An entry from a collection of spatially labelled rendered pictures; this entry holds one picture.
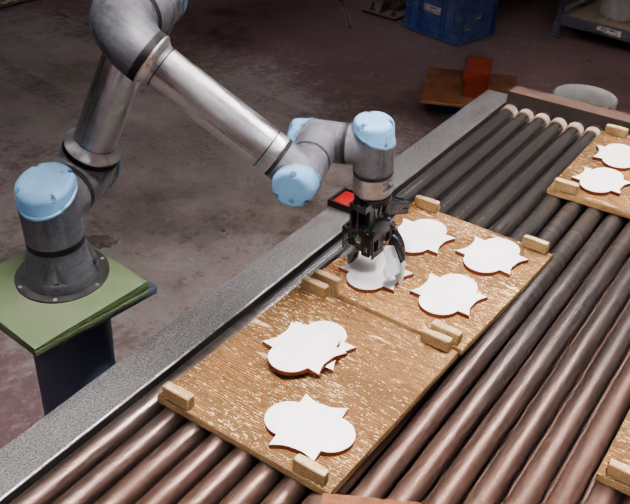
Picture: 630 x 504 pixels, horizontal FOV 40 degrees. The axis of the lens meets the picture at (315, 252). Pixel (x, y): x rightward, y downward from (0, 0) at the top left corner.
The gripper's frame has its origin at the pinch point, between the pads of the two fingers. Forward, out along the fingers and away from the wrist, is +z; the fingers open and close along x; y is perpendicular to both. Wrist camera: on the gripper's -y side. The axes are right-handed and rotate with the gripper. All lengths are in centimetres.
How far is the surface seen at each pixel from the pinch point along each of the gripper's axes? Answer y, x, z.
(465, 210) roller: -37.0, 0.7, 6.0
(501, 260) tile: -19.2, 18.3, 1.6
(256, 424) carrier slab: 48.1, 8.5, -3.4
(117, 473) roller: 67, -3, -2
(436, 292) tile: -0.7, 13.5, 0.0
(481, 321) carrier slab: 0.9, 24.2, 0.8
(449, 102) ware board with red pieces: -254, -118, 106
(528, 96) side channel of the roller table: -103, -15, 9
